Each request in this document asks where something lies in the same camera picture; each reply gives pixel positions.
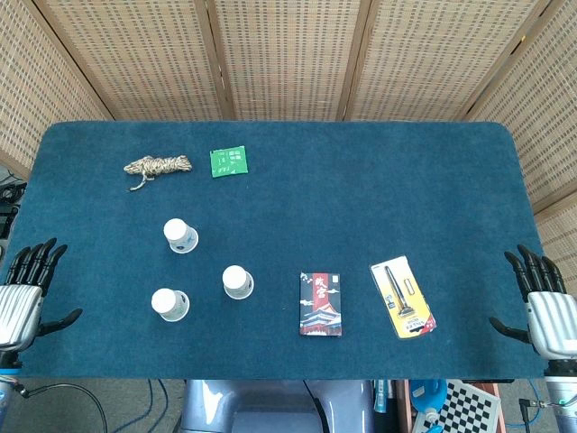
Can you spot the blue plastic object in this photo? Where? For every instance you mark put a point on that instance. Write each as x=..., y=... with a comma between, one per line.
x=424, y=392

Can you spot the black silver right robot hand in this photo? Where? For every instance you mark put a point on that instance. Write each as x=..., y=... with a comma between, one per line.
x=552, y=320

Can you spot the woven bamboo screen panel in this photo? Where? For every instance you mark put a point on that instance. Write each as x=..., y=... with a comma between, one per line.
x=135, y=58
x=27, y=90
x=288, y=58
x=550, y=113
x=433, y=58

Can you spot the brown wooden post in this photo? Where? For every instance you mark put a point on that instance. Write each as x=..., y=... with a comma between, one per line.
x=405, y=406

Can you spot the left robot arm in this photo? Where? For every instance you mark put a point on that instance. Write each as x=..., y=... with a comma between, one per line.
x=5, y=361

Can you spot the blue carpet table mat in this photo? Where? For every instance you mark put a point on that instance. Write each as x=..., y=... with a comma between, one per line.
x=315, y=203

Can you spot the blue grey robot body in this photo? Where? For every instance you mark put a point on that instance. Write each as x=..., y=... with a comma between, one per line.
x=270, y=406

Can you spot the black equipment pile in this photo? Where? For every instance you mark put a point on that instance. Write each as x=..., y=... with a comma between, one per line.
x=9, y=194

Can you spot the yellow razor blister pack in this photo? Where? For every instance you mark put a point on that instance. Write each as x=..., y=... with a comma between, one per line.
x=405, y=306

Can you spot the white floral paper cup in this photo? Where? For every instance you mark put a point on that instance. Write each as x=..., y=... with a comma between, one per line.
x=237, y=280
x=169, y=304
x=180, y=234

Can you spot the black red palace card box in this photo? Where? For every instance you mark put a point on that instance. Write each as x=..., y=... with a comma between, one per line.
x=320, y=306

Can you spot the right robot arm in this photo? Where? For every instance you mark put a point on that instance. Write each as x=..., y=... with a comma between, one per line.
x=563, y=392

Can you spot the black white checkerboard card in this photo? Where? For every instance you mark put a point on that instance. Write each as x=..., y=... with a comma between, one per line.
x=464, y=406

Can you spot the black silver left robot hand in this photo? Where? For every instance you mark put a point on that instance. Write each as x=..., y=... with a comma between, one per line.
x=20, y=306

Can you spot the green flat packet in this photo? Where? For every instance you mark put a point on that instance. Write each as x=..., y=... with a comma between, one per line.
x=229, y=161

